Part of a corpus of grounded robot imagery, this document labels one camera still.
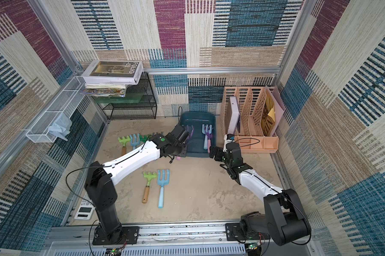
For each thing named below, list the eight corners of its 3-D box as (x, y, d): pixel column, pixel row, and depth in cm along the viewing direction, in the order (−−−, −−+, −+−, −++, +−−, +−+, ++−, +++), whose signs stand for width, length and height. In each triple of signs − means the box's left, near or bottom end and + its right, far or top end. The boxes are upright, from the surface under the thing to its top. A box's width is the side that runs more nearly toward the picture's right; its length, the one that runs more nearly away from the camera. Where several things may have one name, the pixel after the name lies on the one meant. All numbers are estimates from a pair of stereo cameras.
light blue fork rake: (130, 150, 106) (129, 148, 104) (131, 136, 113) (129, 134, 111) (139, 148, 106) (138, 146, 105) (139, 135, 114) (138, 132, 112)
